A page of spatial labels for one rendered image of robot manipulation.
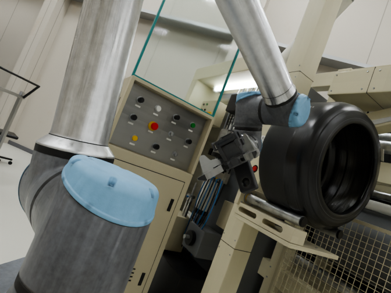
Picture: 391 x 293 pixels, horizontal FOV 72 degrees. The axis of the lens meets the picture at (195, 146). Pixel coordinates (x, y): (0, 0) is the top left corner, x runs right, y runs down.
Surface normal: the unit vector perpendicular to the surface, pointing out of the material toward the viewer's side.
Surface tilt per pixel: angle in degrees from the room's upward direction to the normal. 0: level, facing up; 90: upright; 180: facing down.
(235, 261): 90
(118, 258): 87
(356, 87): 90
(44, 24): 90
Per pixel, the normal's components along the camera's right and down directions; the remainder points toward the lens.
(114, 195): 0.38, -0.07
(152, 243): 0.48, 0.12
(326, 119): -0.04, -0.50
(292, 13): -0.19, -0.15
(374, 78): -0.79, -0.35
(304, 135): -0.58, -0.43
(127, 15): 0.80, 0.18
